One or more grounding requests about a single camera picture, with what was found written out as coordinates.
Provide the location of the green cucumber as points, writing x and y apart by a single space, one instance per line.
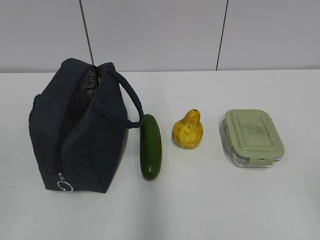
150 148

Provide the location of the yellow pear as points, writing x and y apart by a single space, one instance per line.
188 132

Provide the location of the dark blue lunch bag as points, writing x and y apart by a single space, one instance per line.
78 123

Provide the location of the glass container green lid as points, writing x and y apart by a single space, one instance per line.
251 138

